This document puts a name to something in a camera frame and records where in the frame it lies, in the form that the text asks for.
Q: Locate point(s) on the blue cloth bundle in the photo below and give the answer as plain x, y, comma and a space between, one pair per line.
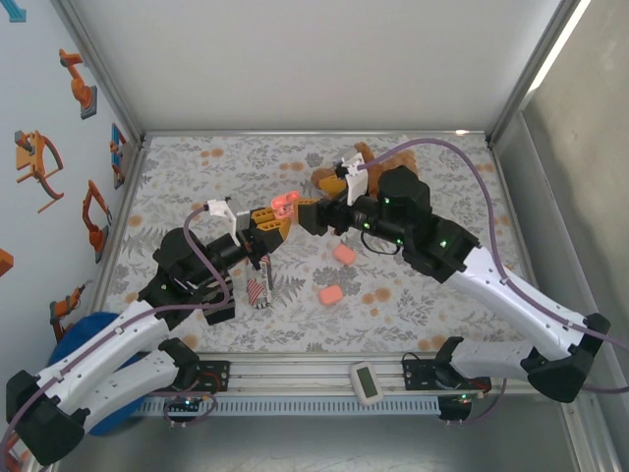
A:
78, 339

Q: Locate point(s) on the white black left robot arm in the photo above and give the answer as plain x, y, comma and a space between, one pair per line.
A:
98, 344

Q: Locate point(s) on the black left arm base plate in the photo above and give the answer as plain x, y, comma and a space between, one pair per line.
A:
221, 369

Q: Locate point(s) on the pink earbud charging case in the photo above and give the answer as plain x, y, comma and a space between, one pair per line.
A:
345, 255
285, 204
330, 295

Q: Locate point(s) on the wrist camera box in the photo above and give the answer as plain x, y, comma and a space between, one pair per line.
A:
356, 179
238, 218

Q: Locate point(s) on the floral print tablecloth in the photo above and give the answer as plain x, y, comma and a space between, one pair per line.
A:
221, 187

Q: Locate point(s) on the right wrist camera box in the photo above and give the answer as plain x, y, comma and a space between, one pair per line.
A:
356, 179

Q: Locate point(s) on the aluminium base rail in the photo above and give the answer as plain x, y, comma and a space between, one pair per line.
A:
304, 378

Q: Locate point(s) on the orange block wall sticker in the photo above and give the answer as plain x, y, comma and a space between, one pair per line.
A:
6, 263

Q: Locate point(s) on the brown teddy bear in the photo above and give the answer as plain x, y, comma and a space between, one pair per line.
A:
362, 149

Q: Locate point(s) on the aluminium frame post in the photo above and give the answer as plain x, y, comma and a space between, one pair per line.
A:
102, 74
589, 437
528, 74

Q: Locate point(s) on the flag print striped case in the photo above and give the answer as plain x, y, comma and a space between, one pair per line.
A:
258, 295

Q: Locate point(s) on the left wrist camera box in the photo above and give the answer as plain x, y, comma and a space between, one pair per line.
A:
238, 218

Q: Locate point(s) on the black control board with LED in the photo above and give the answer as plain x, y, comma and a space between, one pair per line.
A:
189, 404
457, 405

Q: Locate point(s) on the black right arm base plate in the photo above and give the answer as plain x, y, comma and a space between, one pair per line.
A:
417, 378

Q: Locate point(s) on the white timer with display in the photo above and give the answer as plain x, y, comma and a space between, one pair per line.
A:
366, 382

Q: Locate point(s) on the orange grey gripper wall sticker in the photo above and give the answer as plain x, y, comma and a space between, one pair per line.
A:
34, 162

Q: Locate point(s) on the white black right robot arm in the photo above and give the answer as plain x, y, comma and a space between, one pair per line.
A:
516, 305

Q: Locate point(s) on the aluminium frame rail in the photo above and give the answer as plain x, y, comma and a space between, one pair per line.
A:
314, 133
120, 221
517, 221

